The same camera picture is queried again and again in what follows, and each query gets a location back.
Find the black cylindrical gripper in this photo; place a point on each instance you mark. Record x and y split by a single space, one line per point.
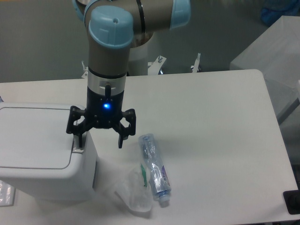
105 105

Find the clear plastic wrapper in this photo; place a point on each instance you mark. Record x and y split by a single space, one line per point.
134 189

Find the white push-lid trash can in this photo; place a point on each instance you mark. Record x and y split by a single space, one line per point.
38 156

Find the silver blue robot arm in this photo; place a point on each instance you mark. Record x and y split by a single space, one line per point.
111 27

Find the clear plastic water bottle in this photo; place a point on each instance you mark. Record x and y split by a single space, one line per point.
159 182

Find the clear plastic bag left edge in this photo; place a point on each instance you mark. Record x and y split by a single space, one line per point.
7 194

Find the white covered side table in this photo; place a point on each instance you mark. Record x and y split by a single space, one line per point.
276 53

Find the black device at table edge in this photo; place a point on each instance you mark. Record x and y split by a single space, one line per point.
292 201

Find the blue object in background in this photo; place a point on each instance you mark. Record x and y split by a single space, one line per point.
272 10

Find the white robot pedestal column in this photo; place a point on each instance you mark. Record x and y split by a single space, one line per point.
138 57

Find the white metal base frame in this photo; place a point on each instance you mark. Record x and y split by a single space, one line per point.
157 67

